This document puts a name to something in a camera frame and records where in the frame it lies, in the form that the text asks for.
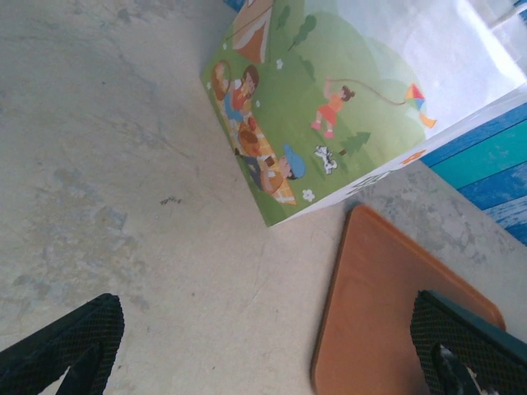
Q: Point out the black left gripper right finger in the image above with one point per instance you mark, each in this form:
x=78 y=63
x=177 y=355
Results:
x=453 y=341

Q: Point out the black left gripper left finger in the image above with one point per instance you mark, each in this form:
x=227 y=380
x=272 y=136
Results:
x=62 y=341

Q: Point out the white paper bag picnic print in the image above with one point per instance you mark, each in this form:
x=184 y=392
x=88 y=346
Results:
x=329 y=82

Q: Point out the brown plastic tray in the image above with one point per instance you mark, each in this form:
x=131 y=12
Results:
x=370 y=288

